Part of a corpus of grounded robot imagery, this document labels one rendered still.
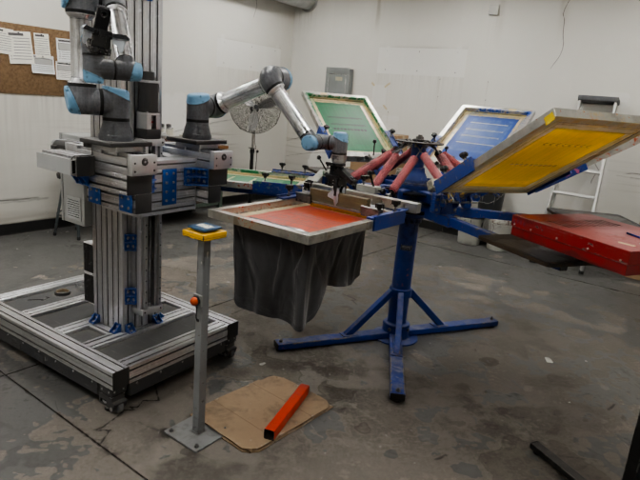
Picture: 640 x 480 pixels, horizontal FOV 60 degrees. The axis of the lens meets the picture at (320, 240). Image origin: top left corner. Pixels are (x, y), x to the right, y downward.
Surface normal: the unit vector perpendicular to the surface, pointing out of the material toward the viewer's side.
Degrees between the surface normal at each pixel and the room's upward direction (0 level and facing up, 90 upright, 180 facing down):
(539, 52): 90
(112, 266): 90
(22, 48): 89
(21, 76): 90
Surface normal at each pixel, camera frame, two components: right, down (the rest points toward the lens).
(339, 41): -0.59, 0.15
